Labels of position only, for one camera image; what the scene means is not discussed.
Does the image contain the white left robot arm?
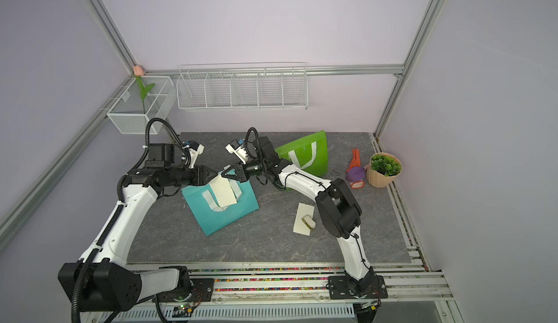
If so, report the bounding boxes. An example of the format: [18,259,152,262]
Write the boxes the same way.
[58,165,218,322]

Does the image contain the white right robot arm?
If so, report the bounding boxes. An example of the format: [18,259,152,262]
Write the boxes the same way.
[221,128,388,304]

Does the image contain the beige pot green plant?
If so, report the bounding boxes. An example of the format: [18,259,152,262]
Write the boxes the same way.
[366,152,403,189]

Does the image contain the beige mini stapler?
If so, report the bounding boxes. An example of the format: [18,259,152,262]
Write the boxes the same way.
[302,215,316,230]

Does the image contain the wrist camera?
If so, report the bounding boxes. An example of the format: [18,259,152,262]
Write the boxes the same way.
[183,141,205,156]
[225,139,248,165]

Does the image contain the green paper bag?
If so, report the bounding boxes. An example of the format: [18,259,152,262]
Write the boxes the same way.
[276,131,328,177]

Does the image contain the purple round tape dispenser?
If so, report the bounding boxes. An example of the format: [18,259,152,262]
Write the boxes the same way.
[345,167,366,189]

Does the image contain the pink artificial tulip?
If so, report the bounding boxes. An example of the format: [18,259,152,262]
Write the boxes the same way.
[133,65,155,114]

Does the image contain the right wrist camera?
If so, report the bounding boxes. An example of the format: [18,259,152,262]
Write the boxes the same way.
[225,139,248,165]

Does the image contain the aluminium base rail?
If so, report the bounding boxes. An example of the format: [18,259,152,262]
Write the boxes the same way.
[82,260,456,323]

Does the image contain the cream lined receipt paper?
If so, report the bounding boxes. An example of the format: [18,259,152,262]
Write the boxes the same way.
[209,176,237,208]

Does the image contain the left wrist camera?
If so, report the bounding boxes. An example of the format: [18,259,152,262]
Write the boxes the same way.
[183,141,205,156]

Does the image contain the teal paper bag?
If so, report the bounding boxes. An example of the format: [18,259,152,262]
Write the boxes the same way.
[182,176,259,236]

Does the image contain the white mesh corner basket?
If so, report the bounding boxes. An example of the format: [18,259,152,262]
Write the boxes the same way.
[107,76,177,135]

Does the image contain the white wire wall shelf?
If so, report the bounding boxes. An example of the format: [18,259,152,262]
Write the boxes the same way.
[177,62,309,111]

